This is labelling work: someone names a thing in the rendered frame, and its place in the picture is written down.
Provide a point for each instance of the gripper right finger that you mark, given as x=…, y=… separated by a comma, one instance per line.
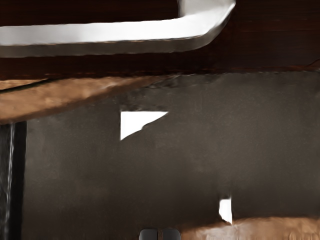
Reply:
x=170, y=235

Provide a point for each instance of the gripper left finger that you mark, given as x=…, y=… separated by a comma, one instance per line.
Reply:
x=149, y=235

